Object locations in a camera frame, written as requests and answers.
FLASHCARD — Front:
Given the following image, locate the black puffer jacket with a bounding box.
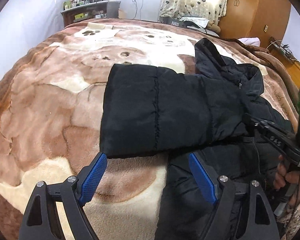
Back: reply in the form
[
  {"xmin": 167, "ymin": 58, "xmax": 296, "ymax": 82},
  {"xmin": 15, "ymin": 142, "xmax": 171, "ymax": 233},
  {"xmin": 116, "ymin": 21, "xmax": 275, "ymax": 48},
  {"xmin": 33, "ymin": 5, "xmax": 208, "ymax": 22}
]
[{"xmin": 100, "ymin": 38, "xmax": 293, "ymax": 239}]

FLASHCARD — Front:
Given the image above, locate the person's right hand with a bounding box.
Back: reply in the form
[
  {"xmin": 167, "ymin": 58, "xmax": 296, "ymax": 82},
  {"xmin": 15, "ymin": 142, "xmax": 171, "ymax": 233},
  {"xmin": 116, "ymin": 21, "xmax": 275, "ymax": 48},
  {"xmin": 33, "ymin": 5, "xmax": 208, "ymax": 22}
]
[{"xmin": 273, "ymin": 155, "xmax": 300, "ymax": 207}]

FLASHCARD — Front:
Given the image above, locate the wooden headboard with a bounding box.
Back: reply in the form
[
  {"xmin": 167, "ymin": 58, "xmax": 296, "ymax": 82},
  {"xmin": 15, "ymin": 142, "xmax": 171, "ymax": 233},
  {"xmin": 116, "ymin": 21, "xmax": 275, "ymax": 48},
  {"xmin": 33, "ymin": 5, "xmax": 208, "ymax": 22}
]
[{"xmin": 267, "ymin": 36, "xmax": 300, "ymax": 88}]

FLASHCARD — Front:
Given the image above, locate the brown bear print blanket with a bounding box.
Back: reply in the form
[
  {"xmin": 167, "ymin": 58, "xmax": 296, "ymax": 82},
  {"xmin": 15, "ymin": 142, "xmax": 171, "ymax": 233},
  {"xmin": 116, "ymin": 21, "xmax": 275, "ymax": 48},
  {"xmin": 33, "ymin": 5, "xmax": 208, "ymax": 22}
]
[{"xmin": 0, "ymin": 19, "xmax": 299, "ymax": 239}]

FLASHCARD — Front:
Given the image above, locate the white pillow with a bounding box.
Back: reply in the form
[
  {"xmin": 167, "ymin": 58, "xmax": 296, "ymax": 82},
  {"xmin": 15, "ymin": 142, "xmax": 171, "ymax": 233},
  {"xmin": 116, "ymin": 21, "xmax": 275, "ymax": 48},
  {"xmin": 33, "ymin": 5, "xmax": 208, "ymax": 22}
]
[{"xmin": 238, "ymin": 37, "xmax": 261, "ymax": 47}]

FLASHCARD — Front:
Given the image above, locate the wooden wardrobe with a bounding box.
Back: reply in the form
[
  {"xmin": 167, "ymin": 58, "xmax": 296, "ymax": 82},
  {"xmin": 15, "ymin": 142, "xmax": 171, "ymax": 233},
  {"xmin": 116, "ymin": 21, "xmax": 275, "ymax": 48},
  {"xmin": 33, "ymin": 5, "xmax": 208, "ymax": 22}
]
[{"xmin": 218, "ymin": 0, "xmax": 291, "ymax": 48}]

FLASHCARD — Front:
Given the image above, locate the black box with papers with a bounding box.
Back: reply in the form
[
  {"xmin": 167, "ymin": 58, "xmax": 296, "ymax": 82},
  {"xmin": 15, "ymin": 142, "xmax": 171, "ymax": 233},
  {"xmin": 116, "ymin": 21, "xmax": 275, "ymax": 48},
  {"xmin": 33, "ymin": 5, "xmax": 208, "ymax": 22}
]
[{"xmin": 159, "ymin": 16, "xmax": 219, "ymax": 37}]

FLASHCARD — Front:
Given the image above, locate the dark wooden shelf desk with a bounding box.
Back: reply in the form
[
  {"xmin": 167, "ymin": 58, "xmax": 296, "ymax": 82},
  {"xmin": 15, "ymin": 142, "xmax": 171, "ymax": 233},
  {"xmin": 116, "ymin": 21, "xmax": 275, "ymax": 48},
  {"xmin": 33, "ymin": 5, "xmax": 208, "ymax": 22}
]
[{"xmin": 61, "ymin": 0, "xmax": 121, "ymax": 27}]

